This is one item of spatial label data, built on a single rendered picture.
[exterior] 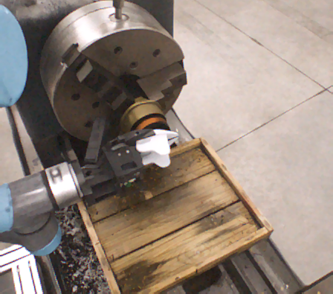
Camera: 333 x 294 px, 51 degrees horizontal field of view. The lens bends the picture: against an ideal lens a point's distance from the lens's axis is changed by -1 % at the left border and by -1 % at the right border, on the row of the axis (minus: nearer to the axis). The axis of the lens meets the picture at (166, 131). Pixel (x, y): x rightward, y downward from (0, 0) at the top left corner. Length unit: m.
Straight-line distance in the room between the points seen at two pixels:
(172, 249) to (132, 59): 0.41
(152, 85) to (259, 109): 1.65
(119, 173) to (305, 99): 2.04
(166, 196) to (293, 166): 1.36
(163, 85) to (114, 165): 0.23
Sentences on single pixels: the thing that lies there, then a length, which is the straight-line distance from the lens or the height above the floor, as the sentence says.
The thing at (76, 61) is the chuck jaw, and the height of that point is 1.19.
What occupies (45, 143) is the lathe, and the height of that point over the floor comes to 0.83.
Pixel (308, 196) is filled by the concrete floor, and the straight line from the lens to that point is 2.02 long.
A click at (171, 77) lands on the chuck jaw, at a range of 0.78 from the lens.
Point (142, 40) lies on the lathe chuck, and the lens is 0.74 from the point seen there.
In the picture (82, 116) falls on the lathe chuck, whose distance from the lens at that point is 0.80.
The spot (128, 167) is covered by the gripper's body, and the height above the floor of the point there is 1.10.
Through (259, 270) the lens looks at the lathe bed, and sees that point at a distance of 0.83.
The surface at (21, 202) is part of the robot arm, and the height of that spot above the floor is 1.11.
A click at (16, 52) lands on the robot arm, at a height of 1.36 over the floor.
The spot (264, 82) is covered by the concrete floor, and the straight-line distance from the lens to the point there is 2.58.
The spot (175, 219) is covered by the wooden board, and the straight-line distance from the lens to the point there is 0.82.
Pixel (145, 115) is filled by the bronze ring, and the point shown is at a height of 1.12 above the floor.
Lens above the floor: 1.61
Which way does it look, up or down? 48 degrees down
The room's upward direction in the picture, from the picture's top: straight up
